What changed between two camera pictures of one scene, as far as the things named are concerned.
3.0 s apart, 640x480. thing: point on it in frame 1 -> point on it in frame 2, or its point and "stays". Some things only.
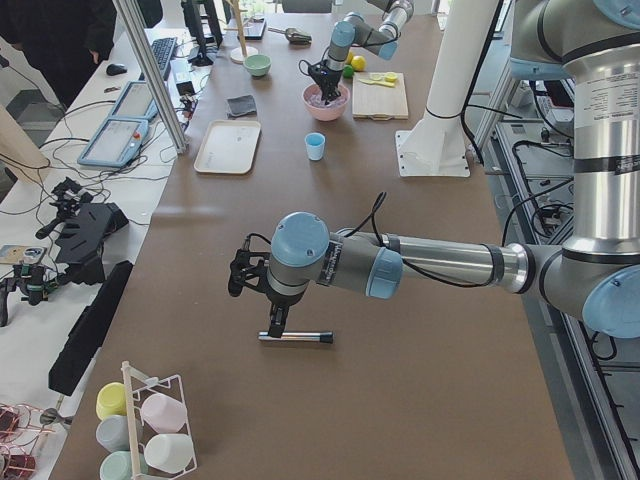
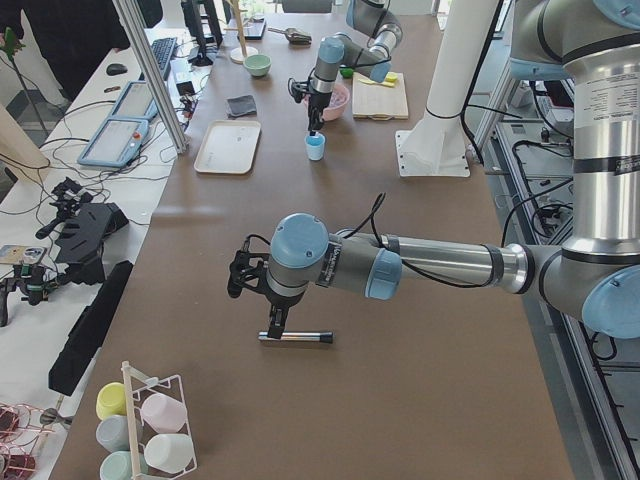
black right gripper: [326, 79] -> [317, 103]
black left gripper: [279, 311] stays
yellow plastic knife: [384, 84] stays
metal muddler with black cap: [326, 337] stays
